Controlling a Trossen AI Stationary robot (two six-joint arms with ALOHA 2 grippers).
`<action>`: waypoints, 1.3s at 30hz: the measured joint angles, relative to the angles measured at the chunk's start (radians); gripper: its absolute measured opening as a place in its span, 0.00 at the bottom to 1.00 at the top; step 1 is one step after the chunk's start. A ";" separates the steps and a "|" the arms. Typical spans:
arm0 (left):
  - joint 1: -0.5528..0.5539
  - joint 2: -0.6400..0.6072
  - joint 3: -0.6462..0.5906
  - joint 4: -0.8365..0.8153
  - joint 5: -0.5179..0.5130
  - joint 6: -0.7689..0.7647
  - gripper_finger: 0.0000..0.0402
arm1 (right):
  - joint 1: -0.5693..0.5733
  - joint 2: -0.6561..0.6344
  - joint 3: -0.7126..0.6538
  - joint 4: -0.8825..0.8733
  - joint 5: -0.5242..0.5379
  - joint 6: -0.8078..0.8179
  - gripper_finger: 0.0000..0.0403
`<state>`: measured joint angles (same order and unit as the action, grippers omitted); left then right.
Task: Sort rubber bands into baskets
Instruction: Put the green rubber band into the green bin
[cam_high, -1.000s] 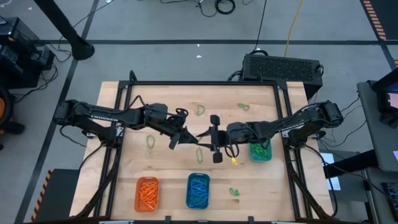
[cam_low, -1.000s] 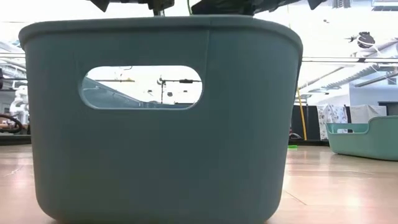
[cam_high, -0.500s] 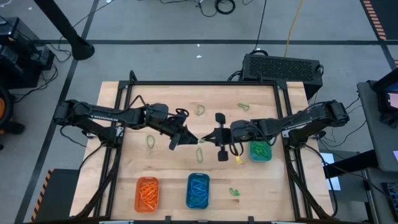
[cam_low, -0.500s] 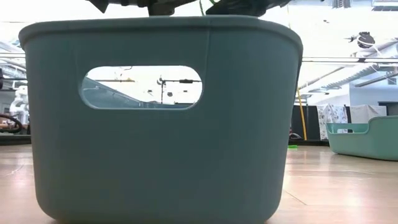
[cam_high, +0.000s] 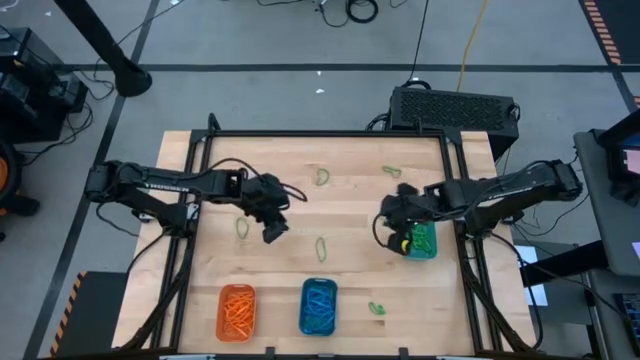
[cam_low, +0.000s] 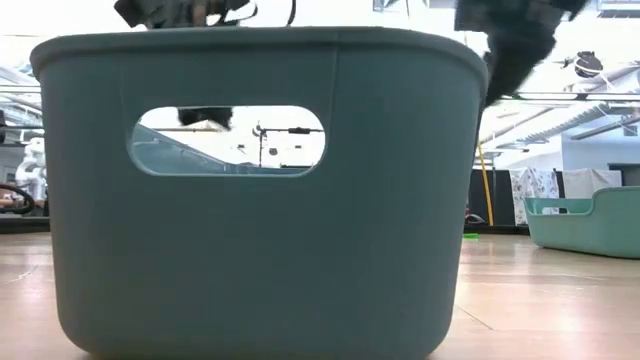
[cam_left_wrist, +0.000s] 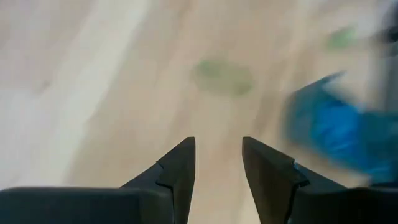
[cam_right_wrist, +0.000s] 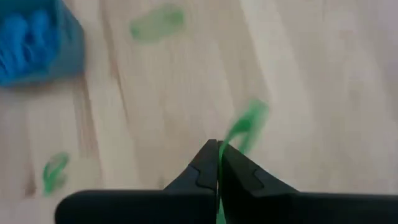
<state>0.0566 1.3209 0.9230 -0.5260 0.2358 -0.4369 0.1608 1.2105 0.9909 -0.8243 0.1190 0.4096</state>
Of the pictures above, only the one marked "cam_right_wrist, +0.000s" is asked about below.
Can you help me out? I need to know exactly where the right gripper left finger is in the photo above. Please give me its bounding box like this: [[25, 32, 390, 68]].
[[54, 139, 219, 224]]

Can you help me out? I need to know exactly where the dark teal plastic basket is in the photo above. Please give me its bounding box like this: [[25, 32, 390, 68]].
[[0, 0, 86, 88]]

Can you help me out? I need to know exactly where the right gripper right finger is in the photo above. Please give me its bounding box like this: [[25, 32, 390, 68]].
[[219, 142, 398, 224]]

